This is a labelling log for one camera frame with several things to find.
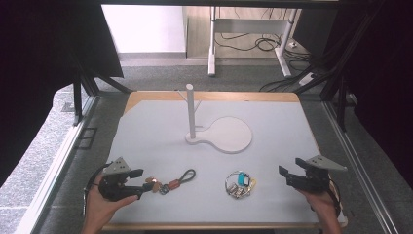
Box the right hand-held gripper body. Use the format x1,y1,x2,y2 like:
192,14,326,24
285,155,349,195

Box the person's right hand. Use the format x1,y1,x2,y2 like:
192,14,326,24
296,186,343,228

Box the aluminium frame rail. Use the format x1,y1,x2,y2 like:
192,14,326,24
322,99,399,234
13,95,101,234

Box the white power strip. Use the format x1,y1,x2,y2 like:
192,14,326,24
298,72,317,87

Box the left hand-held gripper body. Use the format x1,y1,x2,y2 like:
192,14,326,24
97,156,144,203

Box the black wrist strap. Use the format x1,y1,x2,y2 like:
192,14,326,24
327,176,343,217
82,162,112,217

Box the bundle of black cables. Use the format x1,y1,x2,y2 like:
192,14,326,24
213,8,314,93

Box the key ring with blue tag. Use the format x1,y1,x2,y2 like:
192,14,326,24
224,170,258,200

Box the black metal stand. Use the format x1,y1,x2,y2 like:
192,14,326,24
319,73,358,133
71,61,134,128

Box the person's left hand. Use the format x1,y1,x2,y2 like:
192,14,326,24
81,175,139,228

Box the white desk frame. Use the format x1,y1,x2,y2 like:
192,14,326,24
206,6,300,78

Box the white stand with pole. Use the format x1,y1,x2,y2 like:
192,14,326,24
185,83,254,155

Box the black curtain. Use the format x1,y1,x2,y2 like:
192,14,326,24
0,0,125,188
291,0,413,180

